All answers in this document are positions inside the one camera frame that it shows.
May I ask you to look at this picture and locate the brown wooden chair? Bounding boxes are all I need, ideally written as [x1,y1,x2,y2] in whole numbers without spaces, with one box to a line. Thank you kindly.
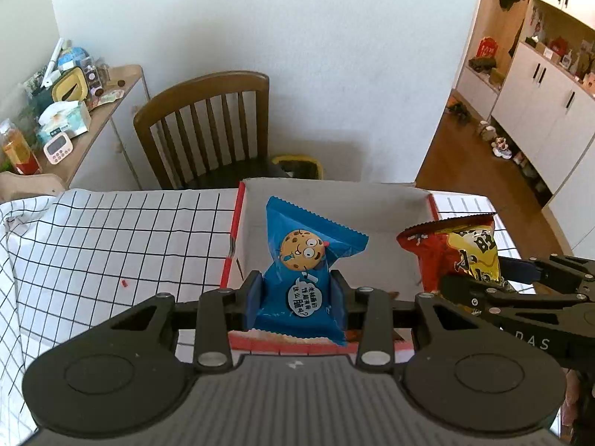
[133,71,287,190]

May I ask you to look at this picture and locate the white wall cabinet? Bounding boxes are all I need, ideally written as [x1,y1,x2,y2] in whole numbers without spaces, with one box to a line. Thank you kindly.
[455,0,594,255]

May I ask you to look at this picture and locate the white grid tablecloth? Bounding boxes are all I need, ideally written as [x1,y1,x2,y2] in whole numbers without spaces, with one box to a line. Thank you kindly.
[0,187,573,446]

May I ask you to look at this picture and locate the red yellow chip bag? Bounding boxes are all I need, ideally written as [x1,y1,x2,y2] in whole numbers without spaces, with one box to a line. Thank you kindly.
[396,213,503,292]

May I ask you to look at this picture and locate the white digital timer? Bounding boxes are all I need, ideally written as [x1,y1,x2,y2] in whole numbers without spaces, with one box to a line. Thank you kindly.
[44,133,74,165]

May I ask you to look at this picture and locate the tissue pack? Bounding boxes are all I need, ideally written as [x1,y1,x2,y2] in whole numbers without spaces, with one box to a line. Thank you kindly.
[36,101,91,145]

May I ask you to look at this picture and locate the yellow trash bin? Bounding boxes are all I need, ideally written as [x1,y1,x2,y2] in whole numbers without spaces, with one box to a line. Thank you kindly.
[271,154,324,180]

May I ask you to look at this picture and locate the wooden side shelf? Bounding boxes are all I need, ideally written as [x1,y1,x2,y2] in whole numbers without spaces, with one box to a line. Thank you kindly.
[0,64,152,191]

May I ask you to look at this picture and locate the yellow lidded container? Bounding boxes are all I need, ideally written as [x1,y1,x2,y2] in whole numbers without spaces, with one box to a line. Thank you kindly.
[51,67,89,103]

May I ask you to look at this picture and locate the orange drink bottle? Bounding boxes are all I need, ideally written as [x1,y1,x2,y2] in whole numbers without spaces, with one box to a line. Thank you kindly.
[0,119,41,175]

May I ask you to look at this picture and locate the blue cookie snack packet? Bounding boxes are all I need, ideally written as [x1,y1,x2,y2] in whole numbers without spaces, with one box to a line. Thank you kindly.
[253,196,368,345]

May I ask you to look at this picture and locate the red cardboard box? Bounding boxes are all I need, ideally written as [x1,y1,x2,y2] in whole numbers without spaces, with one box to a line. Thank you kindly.
[219,177,441,355]

